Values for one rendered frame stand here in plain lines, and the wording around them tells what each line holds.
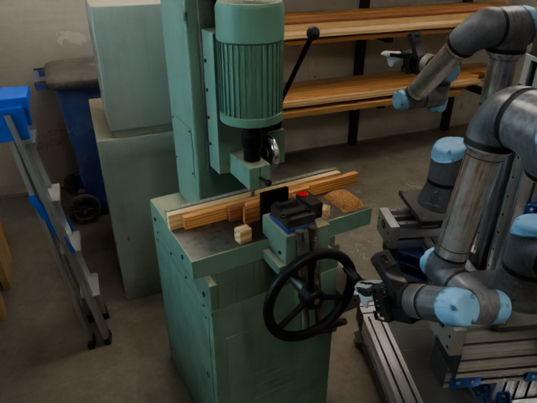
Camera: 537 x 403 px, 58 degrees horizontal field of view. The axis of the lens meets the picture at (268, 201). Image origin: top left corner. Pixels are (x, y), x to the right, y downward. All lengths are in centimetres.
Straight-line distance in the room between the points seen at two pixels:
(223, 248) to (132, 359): 111
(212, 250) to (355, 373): 111
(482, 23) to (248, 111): 73
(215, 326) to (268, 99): 66
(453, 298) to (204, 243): 68
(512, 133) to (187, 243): 85
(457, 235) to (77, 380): 172
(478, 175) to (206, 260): 70
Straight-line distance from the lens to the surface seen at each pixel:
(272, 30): 125
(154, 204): 179
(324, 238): 134
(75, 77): 299
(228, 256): 133
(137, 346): 239
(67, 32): 355
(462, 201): 110
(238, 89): 127
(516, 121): 97
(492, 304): 112
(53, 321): 265
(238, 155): 146
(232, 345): 154
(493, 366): 151
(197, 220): 142
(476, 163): 107
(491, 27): 161
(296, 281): 134
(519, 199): 152
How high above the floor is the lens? 166
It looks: 29 degrees down
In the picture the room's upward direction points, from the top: straight up
